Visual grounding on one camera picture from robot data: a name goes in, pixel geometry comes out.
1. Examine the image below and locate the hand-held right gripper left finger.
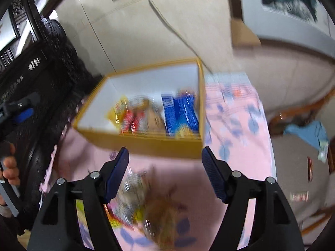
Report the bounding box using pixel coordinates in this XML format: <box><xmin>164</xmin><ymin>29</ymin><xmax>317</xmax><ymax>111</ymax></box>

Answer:
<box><xmin>27</xmin><ymin>147</ymin><xmax>130</xmax><ymax>251</ymax></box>

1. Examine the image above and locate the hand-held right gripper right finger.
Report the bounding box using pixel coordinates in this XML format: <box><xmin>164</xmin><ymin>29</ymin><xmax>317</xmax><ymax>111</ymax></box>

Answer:
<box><xmin>202</xmin><ymin>146</ymin><xmax>305</xmax><ymax>251</ymax></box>

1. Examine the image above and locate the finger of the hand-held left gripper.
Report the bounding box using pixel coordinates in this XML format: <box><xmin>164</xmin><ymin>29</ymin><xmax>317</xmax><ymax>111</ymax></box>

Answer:
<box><xmin>0</xmin><ymin>92</ymin><xmax>41</xmax><ymax>126</ymax></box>

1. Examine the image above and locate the yellow cardboard box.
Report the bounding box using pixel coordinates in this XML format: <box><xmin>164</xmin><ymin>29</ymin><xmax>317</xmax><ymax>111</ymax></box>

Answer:
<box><xmin>72</xmin><ymin>58</ymin><xmax>208</xmax><ymax>160</ymax></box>

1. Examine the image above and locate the clear round biscuit packet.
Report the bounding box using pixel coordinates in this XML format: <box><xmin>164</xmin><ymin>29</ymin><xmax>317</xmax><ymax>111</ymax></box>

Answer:
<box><xmin>143</xmin><ymin>180</ymin><xmax>185</xmax><ymax>245</ymax></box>

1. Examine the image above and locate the red snack packet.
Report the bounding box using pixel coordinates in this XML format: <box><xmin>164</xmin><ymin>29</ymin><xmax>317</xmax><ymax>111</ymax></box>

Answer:
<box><xmin>120</xmin><ymin>109</ymin><xmax>146</xmax><ymax>134</ymax></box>

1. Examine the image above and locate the yellow cracker packet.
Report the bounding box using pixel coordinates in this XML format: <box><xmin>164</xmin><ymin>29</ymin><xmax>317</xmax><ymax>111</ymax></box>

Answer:
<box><xmin>107</xmin><ymin>96</ymin><xmax>129</xmax><ymax>126</ymax></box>

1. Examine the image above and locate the clear bread packet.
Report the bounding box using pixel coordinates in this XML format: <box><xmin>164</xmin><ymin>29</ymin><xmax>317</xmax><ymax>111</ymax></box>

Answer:
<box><xmin>147</xmin><ymin>107</ymin><xmax>165</xmax><ymax>132</ymax></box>

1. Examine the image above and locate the blue snack packet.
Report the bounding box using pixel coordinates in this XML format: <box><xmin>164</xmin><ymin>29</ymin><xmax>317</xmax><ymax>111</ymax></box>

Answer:
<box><xmin>160</xmin><ymin>91</ymin><xmax>200</xmax><ymax>137</ymax></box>

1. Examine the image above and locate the person's left hand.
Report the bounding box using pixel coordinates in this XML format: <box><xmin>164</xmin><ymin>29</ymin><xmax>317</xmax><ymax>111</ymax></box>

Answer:
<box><xmin>2</xmin><ymin>157</ymin><xmax>21</xmax><ymax>188</ymax></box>

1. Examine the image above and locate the pink printed blanket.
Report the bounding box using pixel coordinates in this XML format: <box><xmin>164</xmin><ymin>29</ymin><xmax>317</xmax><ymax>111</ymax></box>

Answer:
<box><xmin>39</xmin><ymin>73</ymin><xmax>278</xmax><ymax>251</ymax></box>

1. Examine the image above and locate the dark carved wooden furniture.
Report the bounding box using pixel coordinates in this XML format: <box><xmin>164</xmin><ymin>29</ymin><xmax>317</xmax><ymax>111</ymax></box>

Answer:
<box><xmin>0</xmin><ymin>0</ymin><xmax>106</xmax><ymax>241</ymax></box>

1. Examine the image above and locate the wooden armchair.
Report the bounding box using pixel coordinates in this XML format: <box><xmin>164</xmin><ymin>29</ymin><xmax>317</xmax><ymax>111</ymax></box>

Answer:
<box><xmin>268</xmin><ymin>86</ymin><xmax>335</xmax><ymax>239</ymax></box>

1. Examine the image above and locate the floral painted panel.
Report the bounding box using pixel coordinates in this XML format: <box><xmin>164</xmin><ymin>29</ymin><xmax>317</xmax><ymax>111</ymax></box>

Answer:
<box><xmin>0</xmin><ymin>16</ymin><xmax>21</xmax><ymax>56</ymax></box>

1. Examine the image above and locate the white red candy packet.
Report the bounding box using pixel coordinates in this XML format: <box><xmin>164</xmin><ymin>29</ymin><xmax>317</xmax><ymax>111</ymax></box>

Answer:
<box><xmin>290</xmin><ymin>191</ymin><xmax>308</xmax><ymax>202</ymax></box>

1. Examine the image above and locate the dark red snack bar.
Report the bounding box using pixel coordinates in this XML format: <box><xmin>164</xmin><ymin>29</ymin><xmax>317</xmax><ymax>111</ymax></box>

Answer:
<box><xmin>306</xmin><ymin>156</ymin><xmax>314</xmax><ymax>182</ymax></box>

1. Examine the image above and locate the blue cloth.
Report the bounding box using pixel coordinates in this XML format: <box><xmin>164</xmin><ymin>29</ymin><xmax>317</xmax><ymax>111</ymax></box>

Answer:
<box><xmin>284</xmin><ymin>120</ymin><xmax>329</xmax><ymax>150</ymax></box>

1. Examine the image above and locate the small white green packet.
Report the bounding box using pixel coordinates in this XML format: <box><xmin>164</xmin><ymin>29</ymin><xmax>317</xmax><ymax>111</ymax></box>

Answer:
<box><xmin>317</xmin><ymin>140</ymin><xmax>329</xmax><ymax>163</ymax></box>

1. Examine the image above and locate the cardboard corner protector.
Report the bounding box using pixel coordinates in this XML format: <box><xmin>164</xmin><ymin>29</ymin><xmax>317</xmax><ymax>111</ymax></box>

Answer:
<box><xmin>230</xmin><ymin>18</ymin><xmax>262</xmax><ymax>48</ymax></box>

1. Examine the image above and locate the framed lotus painting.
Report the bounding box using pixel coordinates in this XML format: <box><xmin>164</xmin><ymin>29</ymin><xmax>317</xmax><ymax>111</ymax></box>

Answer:
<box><xmin>236</xmin><ymin>0</ymin><xmax>335</xmax><ymax>46</ymax></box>

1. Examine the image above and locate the white power cable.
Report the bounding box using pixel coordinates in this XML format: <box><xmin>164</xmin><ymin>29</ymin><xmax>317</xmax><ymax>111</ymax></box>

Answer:
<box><xmin>139</xmin><ymin>0</ymin><xmax>214</xmax><ymax>74</ymax></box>

